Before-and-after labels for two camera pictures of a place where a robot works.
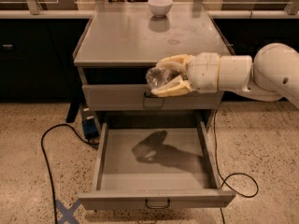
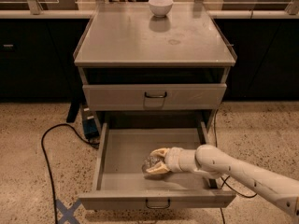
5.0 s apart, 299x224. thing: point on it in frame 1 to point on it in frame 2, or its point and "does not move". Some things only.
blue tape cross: (67, 214) does not move
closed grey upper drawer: (136, 97) does not move
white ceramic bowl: (160, 6) does not move
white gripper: (204, 71) to (173, 160)
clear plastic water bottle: (155, 76) to (151, 161)
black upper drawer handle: (149, 95) does not move
